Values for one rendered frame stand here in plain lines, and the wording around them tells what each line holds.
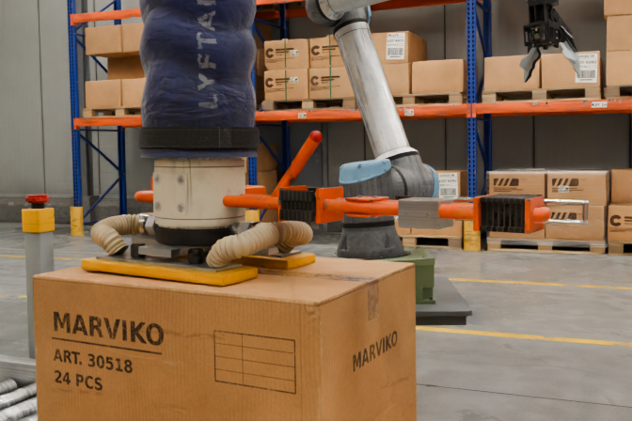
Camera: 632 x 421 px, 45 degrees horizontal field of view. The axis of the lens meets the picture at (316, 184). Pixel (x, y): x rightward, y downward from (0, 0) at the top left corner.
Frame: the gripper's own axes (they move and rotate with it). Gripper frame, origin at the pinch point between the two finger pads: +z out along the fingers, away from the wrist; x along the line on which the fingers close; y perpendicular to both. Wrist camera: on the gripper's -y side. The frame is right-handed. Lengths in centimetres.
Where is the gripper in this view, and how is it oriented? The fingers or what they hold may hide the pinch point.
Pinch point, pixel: (552, 79)
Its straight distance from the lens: 205.6
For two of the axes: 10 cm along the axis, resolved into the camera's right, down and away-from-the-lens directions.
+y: -7.1, 0.5, -7.0
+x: 7.0, -0.4, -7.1
